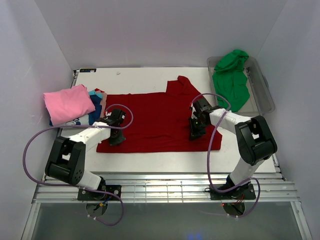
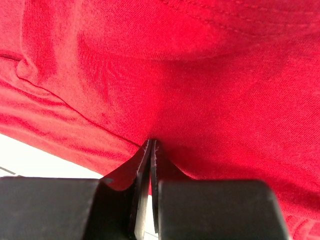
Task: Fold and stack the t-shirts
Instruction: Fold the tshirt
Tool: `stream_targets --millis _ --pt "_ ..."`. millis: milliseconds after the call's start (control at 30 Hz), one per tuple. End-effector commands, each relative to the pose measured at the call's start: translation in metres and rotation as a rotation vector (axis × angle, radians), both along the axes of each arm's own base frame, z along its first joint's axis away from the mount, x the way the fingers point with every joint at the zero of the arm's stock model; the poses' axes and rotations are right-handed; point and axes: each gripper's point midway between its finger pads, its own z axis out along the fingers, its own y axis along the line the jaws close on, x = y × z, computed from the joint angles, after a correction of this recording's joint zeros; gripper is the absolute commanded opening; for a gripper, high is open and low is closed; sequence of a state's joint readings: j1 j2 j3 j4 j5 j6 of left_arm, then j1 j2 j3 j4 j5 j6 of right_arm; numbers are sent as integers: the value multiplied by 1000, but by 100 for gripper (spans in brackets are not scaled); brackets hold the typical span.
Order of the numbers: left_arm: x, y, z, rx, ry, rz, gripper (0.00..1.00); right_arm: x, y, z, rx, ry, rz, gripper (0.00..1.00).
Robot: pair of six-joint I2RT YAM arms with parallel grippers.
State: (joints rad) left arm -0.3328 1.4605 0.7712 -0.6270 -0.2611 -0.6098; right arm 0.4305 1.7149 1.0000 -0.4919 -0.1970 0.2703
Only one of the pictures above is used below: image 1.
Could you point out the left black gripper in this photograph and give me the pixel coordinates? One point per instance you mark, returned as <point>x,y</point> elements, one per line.
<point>118,141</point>

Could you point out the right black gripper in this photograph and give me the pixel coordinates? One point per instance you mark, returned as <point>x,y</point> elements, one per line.
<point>194,134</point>

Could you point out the dark red t-shirt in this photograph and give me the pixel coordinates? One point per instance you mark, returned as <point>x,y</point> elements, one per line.
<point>159,121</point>

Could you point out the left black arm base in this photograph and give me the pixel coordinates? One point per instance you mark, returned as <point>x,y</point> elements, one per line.
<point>86,195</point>

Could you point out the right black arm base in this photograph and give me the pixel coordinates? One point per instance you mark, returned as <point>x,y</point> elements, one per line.
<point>244,192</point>

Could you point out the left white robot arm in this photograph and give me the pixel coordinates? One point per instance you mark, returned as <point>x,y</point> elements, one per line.
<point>66,161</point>

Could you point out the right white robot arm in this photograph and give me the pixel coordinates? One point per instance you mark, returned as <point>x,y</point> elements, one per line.
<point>255,142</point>

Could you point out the green t-shirt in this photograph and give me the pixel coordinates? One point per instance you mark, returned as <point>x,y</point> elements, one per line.
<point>230,81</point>

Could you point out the pink folded t-shirt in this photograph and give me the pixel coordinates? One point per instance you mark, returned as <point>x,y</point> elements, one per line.
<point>68,104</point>

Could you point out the clear plastic bin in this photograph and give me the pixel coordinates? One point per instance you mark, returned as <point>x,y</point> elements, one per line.
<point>260,101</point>

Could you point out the blue label sticker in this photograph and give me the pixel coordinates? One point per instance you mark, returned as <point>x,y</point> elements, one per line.
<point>87,70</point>

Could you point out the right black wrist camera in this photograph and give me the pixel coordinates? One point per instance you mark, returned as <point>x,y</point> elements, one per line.
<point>199,106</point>

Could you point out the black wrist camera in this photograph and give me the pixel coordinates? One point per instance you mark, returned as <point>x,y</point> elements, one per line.
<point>116,115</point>
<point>199,106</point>

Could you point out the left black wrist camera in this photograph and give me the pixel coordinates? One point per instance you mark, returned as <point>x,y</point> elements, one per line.
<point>116,115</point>

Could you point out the aluminium frame rail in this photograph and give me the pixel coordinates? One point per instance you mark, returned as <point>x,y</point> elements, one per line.
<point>167,188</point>

